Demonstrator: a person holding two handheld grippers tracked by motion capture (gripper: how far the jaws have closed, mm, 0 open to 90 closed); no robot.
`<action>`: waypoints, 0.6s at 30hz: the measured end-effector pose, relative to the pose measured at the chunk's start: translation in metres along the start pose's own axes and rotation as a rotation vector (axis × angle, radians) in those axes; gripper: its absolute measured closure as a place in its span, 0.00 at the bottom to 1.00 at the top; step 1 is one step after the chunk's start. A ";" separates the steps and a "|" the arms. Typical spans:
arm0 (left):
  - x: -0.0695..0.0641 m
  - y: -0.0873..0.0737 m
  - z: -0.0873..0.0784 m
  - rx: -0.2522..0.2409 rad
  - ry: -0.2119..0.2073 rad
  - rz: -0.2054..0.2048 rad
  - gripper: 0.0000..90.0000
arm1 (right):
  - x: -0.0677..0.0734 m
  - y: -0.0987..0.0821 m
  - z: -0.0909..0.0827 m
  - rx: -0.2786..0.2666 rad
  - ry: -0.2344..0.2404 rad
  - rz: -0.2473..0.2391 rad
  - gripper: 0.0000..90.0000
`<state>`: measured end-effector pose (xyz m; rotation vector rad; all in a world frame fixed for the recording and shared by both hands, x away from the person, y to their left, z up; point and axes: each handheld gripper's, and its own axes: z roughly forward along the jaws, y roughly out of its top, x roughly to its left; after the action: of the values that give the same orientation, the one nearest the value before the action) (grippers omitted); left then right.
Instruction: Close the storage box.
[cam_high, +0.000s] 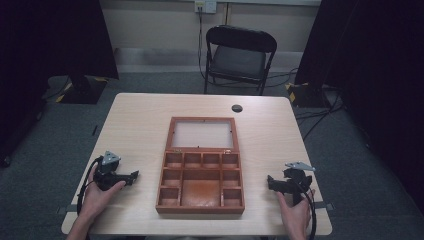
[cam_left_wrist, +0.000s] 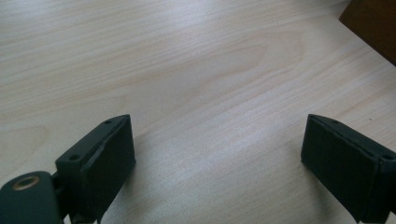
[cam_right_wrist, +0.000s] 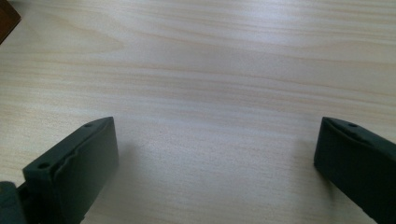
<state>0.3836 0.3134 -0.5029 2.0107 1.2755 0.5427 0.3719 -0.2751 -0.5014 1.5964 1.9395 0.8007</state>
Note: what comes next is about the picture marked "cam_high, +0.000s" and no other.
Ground white wall socket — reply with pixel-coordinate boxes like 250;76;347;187
194;0;218;15

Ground black socket cable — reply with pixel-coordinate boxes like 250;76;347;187
197;7;208;81

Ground brown wooden compartment box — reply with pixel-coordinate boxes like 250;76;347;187
155;116;246;215

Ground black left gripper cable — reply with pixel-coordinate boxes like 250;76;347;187
76;155;105;216

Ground black floor cables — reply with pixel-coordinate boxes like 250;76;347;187
266;67;345;142

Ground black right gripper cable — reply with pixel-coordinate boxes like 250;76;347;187
292;179;318;240

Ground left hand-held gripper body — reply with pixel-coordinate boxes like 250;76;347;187
92;150;132;192

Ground black folding chair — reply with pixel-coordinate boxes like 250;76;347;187
202;24;279;97

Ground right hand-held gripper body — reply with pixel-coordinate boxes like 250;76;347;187
278;161;317;207

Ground person's left hand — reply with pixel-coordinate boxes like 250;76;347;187
79;166;127;219

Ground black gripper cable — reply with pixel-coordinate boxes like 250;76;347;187
76;155;105;216
292;179;318;240

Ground dark curtain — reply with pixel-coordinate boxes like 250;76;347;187
0;0;120;168
294;0;424;216

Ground person's right hand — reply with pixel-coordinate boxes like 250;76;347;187
275;188;316;240

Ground black stand base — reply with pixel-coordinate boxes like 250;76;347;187
285;81;332;109
55;74;109;105

